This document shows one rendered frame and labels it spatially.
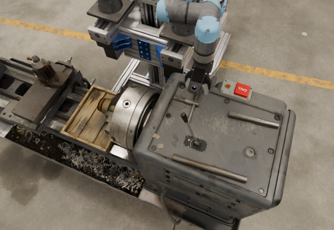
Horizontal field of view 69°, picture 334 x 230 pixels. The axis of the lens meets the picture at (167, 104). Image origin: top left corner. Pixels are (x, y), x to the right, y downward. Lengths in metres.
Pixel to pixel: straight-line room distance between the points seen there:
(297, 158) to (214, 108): 1.58
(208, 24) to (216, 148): 0.47
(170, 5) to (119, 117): 0.52
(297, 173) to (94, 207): 1.77
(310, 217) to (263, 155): 1.47
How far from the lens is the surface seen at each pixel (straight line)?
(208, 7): 0.88
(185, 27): 1.41
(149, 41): 1.60
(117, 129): 1.12
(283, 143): 1.07
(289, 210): 2.38
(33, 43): 3.47
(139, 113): 1.07
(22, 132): 2.05
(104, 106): 1.26
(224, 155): 0.98
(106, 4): 1.60
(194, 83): 0.90
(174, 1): 0.89
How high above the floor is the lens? 2.17
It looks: 60 degrees down
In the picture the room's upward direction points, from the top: 2 degrees counter-clockwise
